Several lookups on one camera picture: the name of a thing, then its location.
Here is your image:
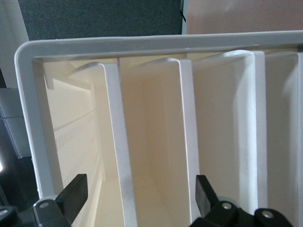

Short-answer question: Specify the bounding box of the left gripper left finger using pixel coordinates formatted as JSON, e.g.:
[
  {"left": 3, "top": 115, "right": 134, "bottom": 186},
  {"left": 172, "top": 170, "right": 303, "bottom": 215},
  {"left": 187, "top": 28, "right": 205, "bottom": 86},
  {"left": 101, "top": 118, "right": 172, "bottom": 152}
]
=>
[{"left": 33, "top": 174, "right": 89, "bottom": 227}]

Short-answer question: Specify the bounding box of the white drawer cabinet housing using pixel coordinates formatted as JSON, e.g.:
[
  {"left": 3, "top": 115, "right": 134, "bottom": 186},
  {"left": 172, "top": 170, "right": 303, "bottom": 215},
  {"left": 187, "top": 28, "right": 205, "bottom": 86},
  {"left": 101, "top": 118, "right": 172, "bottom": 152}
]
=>
[{"left": 13, "top": 30, "right": 303, "bottom": 201}]

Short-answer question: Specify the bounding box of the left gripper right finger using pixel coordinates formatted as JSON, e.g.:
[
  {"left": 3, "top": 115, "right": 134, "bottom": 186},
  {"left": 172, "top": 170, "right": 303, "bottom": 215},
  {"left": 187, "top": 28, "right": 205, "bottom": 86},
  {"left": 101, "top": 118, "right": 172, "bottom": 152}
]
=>
[{"left": 195, "top": 174, "right": 240, "bottom": 220}]

